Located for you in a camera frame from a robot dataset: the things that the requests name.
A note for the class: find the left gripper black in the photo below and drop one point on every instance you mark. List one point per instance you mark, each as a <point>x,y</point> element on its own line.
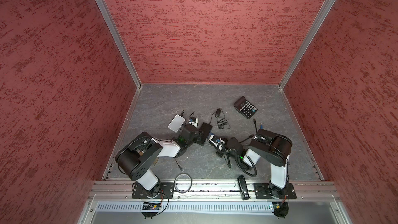
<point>199,141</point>

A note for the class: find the black rectangular box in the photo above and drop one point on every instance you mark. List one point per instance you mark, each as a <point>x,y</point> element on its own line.
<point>204,131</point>

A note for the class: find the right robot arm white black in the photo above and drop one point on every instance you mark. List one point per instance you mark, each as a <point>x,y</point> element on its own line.
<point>272,147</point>

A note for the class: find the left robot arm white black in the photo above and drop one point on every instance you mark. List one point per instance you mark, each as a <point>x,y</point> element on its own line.
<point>136,158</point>

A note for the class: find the black calculator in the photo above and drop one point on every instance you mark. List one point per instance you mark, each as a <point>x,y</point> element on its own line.
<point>244,107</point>

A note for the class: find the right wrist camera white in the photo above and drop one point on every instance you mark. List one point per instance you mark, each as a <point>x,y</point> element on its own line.
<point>215,140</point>

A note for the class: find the black clip handle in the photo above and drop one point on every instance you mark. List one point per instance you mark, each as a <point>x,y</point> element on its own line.
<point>243,188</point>

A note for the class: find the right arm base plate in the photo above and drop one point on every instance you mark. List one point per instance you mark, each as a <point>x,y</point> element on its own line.
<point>264,191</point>

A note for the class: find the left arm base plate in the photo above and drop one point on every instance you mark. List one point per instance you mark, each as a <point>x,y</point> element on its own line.
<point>166,190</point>

